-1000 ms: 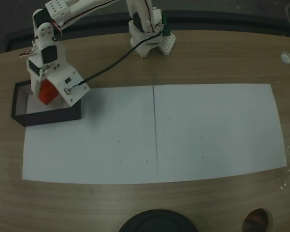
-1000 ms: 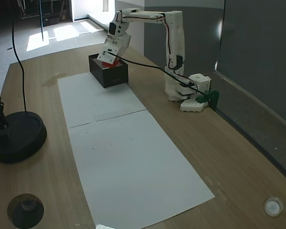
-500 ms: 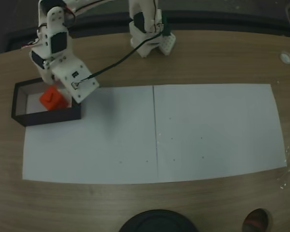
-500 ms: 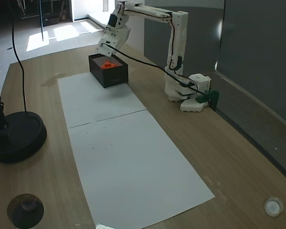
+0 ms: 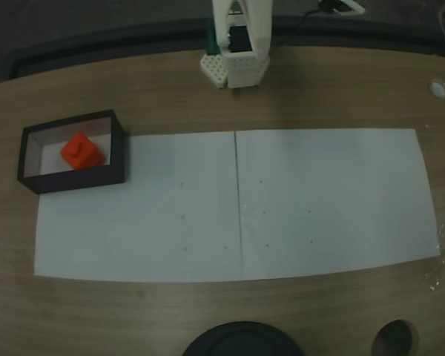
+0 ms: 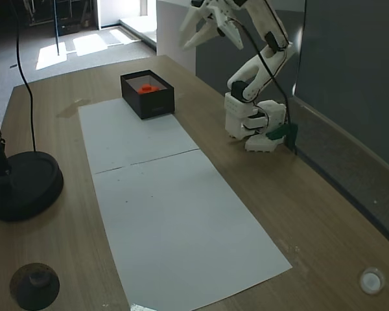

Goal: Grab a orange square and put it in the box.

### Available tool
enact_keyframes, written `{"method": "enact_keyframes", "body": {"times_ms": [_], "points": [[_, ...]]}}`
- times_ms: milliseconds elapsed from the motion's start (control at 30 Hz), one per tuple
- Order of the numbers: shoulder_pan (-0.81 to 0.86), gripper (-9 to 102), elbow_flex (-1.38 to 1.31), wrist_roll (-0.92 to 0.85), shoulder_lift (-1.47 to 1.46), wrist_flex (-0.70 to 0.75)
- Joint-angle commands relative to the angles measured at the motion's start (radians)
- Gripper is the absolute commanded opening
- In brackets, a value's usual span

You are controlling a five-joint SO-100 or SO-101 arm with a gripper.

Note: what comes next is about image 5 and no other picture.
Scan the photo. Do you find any black round object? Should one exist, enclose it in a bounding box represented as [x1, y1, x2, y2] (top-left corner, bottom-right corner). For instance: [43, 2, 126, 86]
[181, 321, 306, 356]

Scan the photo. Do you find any small white round cap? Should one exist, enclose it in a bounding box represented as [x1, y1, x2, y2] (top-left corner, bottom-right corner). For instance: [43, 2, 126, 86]
[429, 78, 445, 99]

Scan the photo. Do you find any dark brown open box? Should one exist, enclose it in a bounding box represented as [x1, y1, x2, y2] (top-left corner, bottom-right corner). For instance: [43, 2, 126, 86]
[17, 108, 127, 196]

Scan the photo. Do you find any white paper sheet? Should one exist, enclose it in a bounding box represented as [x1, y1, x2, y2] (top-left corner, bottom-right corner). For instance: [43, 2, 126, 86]
[33, 131, 244, 284]
[234, 128, 442, 280]

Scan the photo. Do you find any green clamp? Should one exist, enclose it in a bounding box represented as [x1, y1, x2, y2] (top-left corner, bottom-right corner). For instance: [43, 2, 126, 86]
[205, 18, 222, 56]

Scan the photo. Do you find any orange cube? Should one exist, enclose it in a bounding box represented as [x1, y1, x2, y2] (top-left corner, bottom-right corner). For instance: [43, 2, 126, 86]
[59, 131, 109, 171]

